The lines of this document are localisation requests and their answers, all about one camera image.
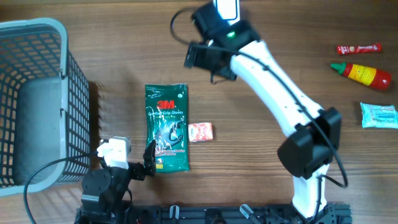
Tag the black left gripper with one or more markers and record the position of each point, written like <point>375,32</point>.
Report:
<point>139,172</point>

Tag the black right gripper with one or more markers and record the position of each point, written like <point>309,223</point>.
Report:
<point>194,56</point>

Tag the green 3M gloves packet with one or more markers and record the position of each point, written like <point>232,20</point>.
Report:
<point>167,124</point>

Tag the small red patterned box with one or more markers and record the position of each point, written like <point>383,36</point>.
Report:
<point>198,132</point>

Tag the red stick sachet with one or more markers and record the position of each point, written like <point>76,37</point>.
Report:
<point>346,49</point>

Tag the red yellow sauce bottle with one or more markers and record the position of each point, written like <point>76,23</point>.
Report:
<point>368,76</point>

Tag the light blue wipes pack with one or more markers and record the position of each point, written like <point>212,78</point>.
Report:
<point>376,116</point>

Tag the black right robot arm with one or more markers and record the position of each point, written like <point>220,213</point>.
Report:
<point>231,48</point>

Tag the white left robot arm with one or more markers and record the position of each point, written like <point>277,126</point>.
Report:
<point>104,188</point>

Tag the white barcode scanner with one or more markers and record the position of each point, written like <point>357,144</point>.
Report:
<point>229,10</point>

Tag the grey plastic shopping basket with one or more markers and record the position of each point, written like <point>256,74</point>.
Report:
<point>45,108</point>

